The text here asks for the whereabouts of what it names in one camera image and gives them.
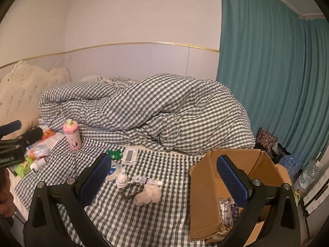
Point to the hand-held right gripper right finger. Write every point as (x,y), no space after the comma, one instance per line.
(232,181)

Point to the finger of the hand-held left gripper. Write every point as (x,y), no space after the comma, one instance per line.
(30,136)
(11,127)

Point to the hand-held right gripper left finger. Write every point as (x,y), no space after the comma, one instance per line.
(95,181)

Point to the clear tape roll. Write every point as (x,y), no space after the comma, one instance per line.
(113,171)

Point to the white figurine bottle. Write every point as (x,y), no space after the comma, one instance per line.
(122,180)

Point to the cardboard box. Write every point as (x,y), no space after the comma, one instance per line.
(205,198)

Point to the white tube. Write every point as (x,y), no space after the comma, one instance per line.
(146,180)

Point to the cream scrunchie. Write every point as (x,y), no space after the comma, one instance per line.
(147,195)

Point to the person's left hand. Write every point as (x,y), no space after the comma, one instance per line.
(5,195)

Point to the orange snack packet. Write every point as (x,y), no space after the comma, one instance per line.
(47,134)

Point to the orange-lidded baby bottle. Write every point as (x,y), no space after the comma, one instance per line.
(31,153)

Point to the white green box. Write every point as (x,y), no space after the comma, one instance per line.
(43,124)

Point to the green wipes pack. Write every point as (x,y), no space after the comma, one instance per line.
(23,168)

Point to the clear plastic bag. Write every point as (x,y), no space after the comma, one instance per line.
(42,150)

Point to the white paper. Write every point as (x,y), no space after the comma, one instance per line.
(55,142)

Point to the small white bottle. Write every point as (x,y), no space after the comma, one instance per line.
(37,164)

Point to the white printed packet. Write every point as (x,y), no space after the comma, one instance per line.
(227,211)

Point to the green toy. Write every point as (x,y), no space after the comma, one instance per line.
(115,154)

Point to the cream tufted headboard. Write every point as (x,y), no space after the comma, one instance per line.
(20,90)

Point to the white rectangular packet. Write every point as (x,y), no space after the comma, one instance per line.
(129,156)

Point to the pink drinking bottle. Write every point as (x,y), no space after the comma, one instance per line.
(73,139)

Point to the floral bag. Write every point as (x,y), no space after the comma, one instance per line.
(266,137)

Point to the black bag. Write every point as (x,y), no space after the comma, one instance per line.
(280,151)

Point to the pack of water bottles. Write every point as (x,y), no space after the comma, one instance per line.
(290,164)

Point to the grey checked bed sheet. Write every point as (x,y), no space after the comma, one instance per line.
(154,211)

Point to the large clear plastic bottle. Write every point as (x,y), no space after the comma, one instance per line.
(308,175)

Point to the white pillow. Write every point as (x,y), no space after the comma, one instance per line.
(88,78)

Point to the white radiator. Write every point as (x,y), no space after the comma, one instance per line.
(316,195)

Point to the grey checked duvet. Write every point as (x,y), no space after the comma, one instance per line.
(154,108)

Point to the patterned pillow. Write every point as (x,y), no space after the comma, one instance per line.
(115,80)

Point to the teal curtain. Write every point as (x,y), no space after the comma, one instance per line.
(270,69)

